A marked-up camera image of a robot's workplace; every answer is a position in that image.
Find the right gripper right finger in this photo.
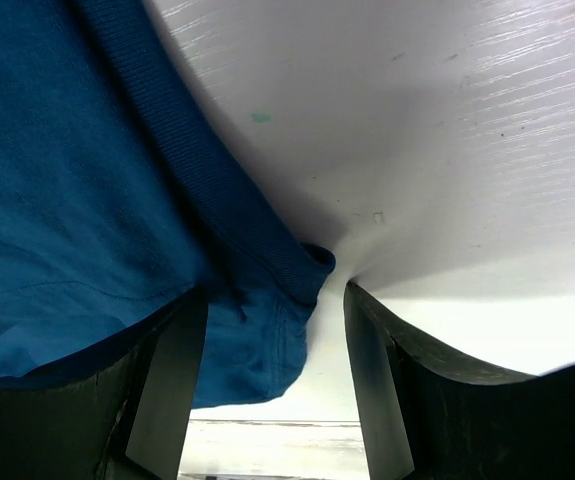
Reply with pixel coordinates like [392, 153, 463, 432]
[343, 283, 575, 480]

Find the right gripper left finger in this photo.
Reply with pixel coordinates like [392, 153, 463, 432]
[0, 289, 208, 479]

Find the navy blue t shirt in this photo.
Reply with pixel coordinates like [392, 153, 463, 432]
[0, 1, 335, 408]

